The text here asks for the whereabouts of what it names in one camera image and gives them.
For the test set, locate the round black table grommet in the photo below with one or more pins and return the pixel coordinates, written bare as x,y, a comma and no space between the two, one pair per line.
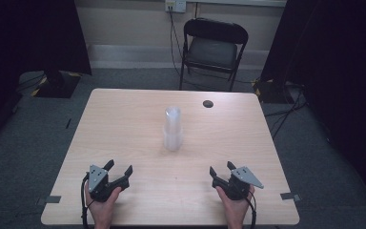
208,104

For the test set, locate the white wall trunking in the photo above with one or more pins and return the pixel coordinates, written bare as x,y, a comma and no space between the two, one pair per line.
235,3

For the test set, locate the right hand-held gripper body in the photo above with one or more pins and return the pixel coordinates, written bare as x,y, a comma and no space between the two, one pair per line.
243,178

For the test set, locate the black folding chair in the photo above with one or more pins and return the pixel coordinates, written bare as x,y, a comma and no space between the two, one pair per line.
211,51

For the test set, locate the grey tape strip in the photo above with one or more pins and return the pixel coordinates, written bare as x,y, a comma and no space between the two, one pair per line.
289,196
52,199

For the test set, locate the black stand base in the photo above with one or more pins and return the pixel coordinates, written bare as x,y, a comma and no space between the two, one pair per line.
57,86
271,92

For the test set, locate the stack of clear plastic cups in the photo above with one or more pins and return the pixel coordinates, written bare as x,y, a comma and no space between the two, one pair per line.
172,133

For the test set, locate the black curtain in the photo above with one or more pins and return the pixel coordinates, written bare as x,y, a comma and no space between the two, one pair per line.
340,63
28,35

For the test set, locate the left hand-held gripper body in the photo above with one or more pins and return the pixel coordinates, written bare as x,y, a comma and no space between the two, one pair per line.
97,178

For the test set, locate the person's right hand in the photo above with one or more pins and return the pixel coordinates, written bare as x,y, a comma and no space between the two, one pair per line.
236,211

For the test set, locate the person's left hand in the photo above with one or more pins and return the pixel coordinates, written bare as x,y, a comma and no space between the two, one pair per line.
103,213

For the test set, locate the white wall socket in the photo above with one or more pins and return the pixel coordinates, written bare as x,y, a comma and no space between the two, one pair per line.
175,5

